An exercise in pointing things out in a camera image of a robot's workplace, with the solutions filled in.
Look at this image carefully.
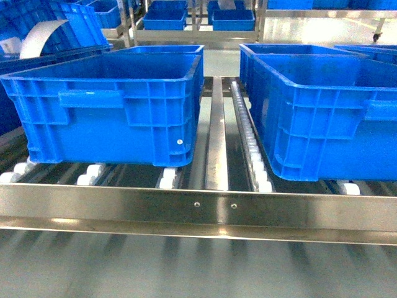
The background metal shelf rack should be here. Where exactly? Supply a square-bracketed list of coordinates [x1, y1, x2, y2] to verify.
[120, 1, 267, 50]

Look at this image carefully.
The white roller track strip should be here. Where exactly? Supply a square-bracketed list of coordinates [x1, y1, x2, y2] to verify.
[230, 79, 273, 193]

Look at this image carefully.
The blue crate front left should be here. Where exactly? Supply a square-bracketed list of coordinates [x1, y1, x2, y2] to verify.
[0, 52, 203, 168]

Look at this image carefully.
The blue crate rear left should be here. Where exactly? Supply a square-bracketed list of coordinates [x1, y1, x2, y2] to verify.
[111, 45, 204, 76]

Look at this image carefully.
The blue crate front right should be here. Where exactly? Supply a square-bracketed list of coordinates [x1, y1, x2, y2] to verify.
[249, 55, 396, 181]

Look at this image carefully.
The blue crate rear right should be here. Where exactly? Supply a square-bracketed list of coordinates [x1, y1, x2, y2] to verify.
[239, 43, 368, 94]

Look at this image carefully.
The background blue bin right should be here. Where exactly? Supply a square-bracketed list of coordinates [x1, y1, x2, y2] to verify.
[207, 1, 256, 31]

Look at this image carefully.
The background blue bin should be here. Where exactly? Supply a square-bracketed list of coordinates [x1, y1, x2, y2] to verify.
[207, 1, 256, 31]
[143, 1, 188, 30]

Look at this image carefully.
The background blue bin left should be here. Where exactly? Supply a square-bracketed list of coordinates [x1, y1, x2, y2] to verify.
[143, 1, 188, 30]

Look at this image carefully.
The blue crate far left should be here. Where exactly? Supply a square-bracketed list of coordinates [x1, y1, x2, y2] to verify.
[1, 44, 113, 135]

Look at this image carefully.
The white curved sheet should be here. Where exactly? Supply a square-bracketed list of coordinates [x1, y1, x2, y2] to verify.
[19, 19, 68, 59]

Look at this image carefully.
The blue crate far right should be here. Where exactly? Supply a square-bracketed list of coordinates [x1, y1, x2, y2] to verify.
[334, 45, 397, 65]

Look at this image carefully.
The centre metal divider rail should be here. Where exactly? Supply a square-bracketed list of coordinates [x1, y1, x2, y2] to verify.
[205, 76, 229, 191]

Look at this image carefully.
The metal shelf rail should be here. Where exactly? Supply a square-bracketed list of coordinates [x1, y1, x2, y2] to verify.
[1, 183, 396, 245]

